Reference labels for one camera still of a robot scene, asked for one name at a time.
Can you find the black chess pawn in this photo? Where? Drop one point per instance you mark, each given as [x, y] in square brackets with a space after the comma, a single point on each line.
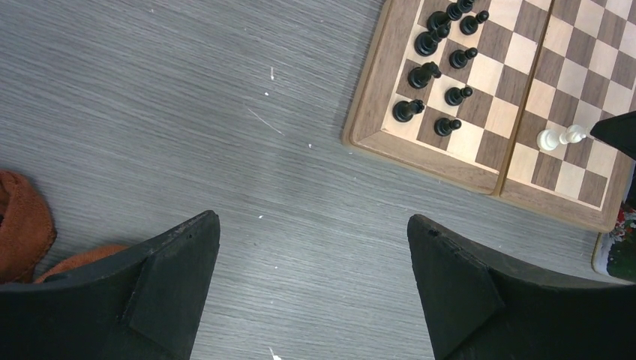
[443, 127]
[454, 96]
[460, 58]
[470, 24]

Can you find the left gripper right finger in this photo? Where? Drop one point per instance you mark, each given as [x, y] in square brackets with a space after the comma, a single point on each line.
[479, 303]

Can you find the orange cloth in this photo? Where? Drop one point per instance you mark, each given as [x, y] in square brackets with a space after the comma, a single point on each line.
[28, 232]

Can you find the black chess queen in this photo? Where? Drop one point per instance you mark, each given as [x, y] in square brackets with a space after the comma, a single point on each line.
[452, 13]

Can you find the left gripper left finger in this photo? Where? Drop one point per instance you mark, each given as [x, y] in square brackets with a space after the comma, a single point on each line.
[144, 302]

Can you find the wooden chess board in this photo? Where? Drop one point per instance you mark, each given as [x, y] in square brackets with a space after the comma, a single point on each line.
[540, 65]

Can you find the black chess knight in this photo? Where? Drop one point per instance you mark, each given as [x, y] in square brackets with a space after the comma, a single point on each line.
[419, 77]

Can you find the black chess bishop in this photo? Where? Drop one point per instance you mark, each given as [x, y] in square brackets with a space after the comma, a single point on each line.
[426, 43]

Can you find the gold tin tray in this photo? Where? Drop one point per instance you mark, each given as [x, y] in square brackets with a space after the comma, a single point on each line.
[614, 253]

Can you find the black chess rook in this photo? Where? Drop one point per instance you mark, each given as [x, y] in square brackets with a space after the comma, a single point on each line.
[403, 111]

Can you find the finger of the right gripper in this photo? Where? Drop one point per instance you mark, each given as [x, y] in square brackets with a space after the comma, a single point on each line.
[617, 132]

